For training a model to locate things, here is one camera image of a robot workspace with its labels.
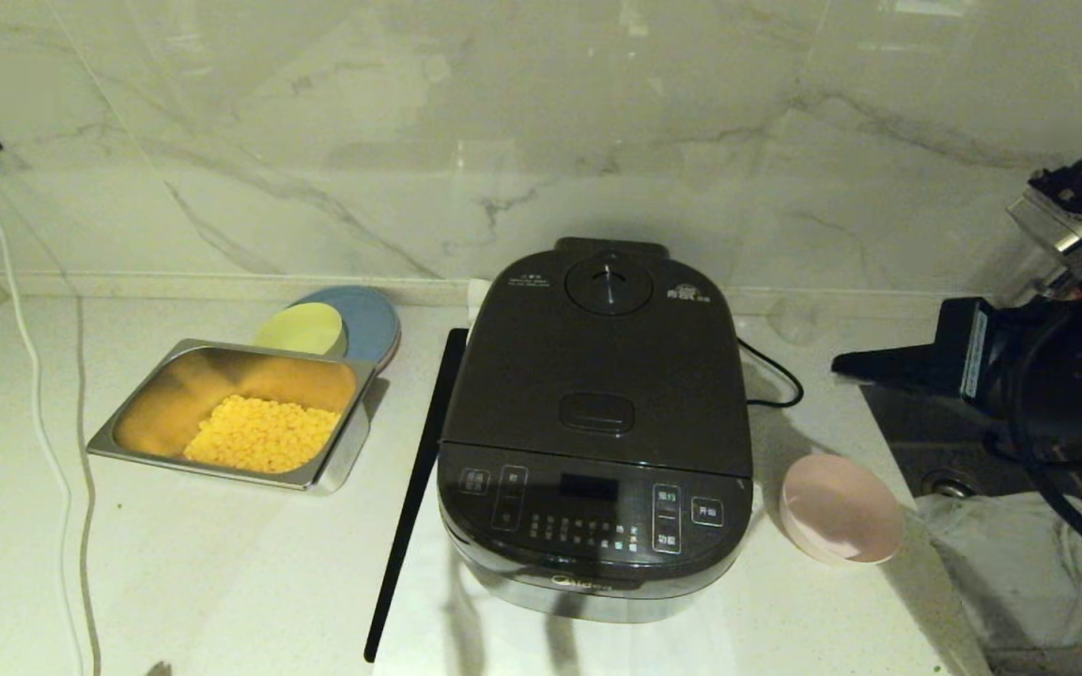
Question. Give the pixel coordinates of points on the round metal sink drain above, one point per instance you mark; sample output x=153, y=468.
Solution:
x=947, y=486

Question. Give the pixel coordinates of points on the long black flat strip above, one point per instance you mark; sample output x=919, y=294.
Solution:
x=414, y=498

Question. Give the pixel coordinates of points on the yellow corn kernels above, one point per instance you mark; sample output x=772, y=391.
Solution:
x=264, y=434

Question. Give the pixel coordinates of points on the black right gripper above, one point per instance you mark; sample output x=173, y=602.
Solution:
x=968, y=352

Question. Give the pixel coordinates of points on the blue plate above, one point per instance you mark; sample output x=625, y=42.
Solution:
x=372, y=324

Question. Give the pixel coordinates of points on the black rice cooker lid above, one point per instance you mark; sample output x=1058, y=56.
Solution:
x=597, y=366

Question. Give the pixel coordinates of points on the pink bowl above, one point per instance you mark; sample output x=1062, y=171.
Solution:
x=842, y=507

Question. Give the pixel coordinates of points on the stainless steel tray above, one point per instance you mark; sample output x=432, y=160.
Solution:
x=175, y=394

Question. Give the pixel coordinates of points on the yellow-green small dish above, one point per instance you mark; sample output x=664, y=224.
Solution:
x=301, y=329

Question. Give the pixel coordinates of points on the black rice cooker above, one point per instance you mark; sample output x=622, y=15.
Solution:
x=428, y=620

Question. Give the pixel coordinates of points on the white cloth with green specks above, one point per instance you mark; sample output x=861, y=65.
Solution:
x=1011, y=582

